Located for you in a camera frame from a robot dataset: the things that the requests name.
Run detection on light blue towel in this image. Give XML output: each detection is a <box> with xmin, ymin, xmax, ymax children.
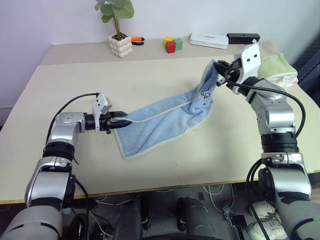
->
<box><xmin>114</xmin><ymin>58</ymin><xmax>222</xmax><ymax>160</ymax></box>

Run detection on orange black pliers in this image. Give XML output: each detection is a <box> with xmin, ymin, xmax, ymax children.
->
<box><xmin>130</xmin><ymin>36</ymin><xmax>146</xmax><ymax>46</ymax></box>

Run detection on white bubbly plant pot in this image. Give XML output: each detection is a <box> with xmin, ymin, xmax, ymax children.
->
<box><xmin>107</xmin><ymin>33</ymin><xmax>134</xmax><ymax>60</ymax></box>

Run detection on green folded towel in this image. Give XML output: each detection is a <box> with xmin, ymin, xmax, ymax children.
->
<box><xmin>257</xmin><ymin>52</ymin><xmax>298</xmax><ymax>81</ymax></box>

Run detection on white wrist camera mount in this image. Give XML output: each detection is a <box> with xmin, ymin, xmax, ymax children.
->
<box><xmin>230</xmin><ymin>42</ymin><xmax>262</xmax><ymax>96</ymax></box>
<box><xmin>91</xmin><ymin>92</ymin><xmax>114</xmax><ymax>132</ymax></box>

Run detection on green leafy plant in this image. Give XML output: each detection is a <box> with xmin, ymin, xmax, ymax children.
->
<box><xmin>94</xmin><ymin>0</ymin><xmax>136</xmax><ymax>40</ymax></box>

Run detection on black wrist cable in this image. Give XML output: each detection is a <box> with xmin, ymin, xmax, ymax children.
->
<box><xmin>224</xmin><ymin>67</ymin><xmax>307</xmax><ymax>139</ymax></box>
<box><xmin>46</xmin><ymin>92</ymin><xmax>100</xmax><ymax>142</ymax></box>

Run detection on folded green white towels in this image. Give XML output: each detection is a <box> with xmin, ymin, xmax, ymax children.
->
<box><xmin>257</xmin><ymin>40</ymin><xmax>300</xmax><ymax>89</ymax></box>

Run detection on white sneaker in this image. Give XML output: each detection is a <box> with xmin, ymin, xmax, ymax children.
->
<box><xmin>249</xmin><ymin>200</ymin><xmax>279</xmax><ymax>219</ymax></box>
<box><xmin>245</xmin><ymin>216</ymin><xmax>289</xmax><ymax>240</ymax></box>

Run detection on black ribbed object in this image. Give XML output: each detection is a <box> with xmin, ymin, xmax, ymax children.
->
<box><xmin>291</xmin><ymin>31</ymin><xmax>320</xmax><ymax>96</ymax></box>

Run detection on dark rounded shape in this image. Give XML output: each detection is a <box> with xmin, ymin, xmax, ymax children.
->
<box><xmin>175</xmin><ymin>196</ymin><xmax>214</xmax><ymax>240</ymax></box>

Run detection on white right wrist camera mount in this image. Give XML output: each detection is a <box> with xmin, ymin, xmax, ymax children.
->
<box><xmin>230</xmin><ymin>42</ymin><xmax>262</xmax><ymax>96</ymax></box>

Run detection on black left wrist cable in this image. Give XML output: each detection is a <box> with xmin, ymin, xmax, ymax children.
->
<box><xmin>46</xmin><ymin>92</ymin><xmax>100</xmax><ymax>142</ymax></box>

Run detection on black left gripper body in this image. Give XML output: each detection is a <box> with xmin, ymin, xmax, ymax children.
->
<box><xmin>99</xmin><ymin>111</ymin><xmax>118</xmax><ymax>135</ymax></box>

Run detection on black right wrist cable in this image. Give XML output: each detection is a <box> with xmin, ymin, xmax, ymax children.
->
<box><xmin>224</xmin><ymin>67</ymin><xmax>307</xmax><ymax>139</ymax></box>

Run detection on red cube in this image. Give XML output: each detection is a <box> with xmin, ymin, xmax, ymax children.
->
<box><xmin>165</xmin><ymin>41</ymin><xmax>177</xmax><ymax>54</ymax></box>

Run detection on thick black elbow cable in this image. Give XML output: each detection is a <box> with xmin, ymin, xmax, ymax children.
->
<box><xmin>245</xmin><ymin>158</ymin><xmax>272</xmax><ymax>240</ymax></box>

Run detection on yellow cube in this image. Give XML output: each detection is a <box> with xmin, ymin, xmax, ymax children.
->
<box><xmin>163</xmin><ymin>36</ymin><xmax>175</xmax><ymax>49</ymax></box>

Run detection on black rectangular box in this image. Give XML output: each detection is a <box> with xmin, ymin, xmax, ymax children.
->
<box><xmin>226</xmin><ymin>32</ymin><xmax>260</xmax><ymax>46</ymax></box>

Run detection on white floor wire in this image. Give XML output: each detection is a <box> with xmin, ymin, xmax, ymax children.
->
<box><xmin>201</xmin><ymin>183</ymin><xmax>235</xmax><ymax>214</ymax></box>

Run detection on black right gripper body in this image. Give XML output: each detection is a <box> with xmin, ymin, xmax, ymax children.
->
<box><xmin>224</xmin><ymin>57</ymin><xmax>244</xmax><ymax>85</ymax></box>

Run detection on small metal clamp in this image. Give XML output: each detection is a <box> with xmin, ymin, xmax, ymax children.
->
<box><xmin>221</xmin><ymin>204</ymin><xmax>235</xmax><ymax>221</ymax></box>

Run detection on green cube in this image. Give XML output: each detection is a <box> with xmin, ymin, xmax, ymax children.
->
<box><xmin>173</xmin><ymin>37</ymin><xmax>184</xmax><ymax>51</ymax></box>

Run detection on white flat box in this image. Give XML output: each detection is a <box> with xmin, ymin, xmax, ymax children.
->
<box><xmin>188</xmin><ymin>32</ymin><xmax>230</xmax><ymax>50</ymax></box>

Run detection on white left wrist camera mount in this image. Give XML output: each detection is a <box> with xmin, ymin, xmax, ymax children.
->
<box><xmin>91</xmin><ymin>92</ymin><xmax>114</xmax><ymax>132</ymax></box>

